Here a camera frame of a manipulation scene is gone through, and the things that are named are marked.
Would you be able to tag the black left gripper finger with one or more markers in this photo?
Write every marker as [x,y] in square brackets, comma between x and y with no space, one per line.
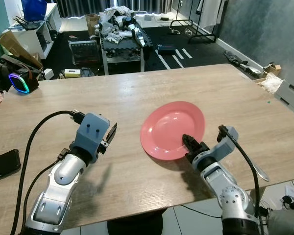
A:
[112,133]

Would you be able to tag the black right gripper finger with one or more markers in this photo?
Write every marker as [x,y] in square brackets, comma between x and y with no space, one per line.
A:
[188,141]

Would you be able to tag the red round plate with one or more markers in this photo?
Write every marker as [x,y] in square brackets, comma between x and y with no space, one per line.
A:
[169,127]

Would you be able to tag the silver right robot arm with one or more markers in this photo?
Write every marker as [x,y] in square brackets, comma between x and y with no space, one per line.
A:
[230,196]

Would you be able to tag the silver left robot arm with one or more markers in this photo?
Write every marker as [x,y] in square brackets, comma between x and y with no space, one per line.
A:
[59,191]

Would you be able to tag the light wooden table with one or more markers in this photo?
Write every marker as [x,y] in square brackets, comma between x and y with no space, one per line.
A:
[137,83]

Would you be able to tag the yellow and white device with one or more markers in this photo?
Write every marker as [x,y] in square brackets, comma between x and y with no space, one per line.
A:
[72,73]

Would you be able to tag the black robot lower body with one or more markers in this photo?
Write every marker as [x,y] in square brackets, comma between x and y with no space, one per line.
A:
[134,224]

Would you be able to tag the grey plastic crate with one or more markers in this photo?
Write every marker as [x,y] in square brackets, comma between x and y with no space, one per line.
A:
[83,53]

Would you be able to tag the small white cube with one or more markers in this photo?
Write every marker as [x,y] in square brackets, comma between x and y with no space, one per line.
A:
[48,74]

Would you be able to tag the black floor mat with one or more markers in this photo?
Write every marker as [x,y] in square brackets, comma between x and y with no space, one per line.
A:
[201,54]

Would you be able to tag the grey drawer cabinet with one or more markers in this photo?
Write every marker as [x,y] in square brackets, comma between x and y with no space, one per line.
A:
[293,95]

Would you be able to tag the small dark blue box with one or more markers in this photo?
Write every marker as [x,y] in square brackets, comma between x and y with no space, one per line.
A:
[165,49]

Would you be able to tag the black cart with robot parts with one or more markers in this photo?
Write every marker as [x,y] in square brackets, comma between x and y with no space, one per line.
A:
[122,39]

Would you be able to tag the grey power tool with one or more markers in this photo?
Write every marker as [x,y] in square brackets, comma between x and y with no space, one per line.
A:
[242,62]

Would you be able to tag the white power strip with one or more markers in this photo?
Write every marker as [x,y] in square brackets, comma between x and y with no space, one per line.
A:
[289,190]

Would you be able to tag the cardboard box with white paper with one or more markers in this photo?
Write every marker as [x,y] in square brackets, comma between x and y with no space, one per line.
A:
[272,81]

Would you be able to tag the black smartphone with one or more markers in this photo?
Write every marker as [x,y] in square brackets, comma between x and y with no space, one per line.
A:
[4,165]

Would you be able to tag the black metal clothes rack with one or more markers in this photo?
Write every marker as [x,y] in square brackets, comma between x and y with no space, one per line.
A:
[193,34]

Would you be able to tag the grey fabric cushion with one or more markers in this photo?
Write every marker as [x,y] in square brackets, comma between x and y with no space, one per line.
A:
[286,223]

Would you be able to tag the white shelf unit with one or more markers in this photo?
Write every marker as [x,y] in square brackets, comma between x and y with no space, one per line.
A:
[39,34]

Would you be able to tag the black backpack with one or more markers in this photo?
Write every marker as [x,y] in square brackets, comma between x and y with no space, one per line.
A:
[0,78]

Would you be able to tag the flat brown cardboard box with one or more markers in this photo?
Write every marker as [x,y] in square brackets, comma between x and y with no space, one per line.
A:
[17,49]

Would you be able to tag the blue plastic container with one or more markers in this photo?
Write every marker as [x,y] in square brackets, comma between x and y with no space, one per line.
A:
[34,9]

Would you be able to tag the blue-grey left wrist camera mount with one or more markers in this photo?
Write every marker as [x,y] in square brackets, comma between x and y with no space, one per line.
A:
[90,134]

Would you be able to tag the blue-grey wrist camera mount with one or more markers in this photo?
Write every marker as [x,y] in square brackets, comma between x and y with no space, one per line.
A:
[228,144]
[90,134]

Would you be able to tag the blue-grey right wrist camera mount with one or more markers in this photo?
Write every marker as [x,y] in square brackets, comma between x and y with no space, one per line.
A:
[228,144]

